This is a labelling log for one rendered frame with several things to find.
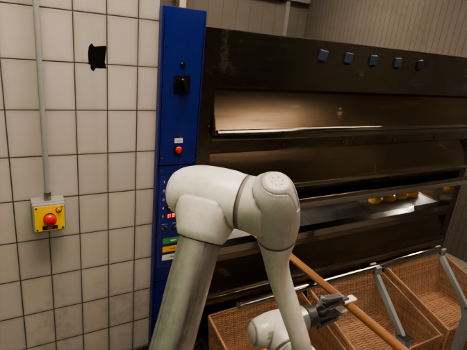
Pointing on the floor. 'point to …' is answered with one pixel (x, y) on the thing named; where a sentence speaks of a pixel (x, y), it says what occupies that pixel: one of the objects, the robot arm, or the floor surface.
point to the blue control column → (174, 115)
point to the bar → (386, 293)
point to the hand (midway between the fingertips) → (347, 303)
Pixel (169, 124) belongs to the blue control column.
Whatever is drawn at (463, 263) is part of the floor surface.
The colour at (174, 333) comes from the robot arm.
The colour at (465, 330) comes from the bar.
